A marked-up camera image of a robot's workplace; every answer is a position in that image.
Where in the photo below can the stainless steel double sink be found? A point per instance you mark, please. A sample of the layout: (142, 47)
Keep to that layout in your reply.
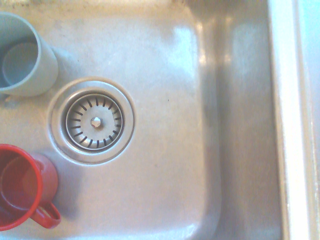
(162, 62)

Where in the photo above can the metal drain strainer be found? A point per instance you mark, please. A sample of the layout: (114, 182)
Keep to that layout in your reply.
(94, 122)

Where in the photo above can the red mug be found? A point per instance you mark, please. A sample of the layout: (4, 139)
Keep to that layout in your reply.
(47, 175)

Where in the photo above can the grey-green mug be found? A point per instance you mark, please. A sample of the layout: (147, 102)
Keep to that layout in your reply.
(46, 67)

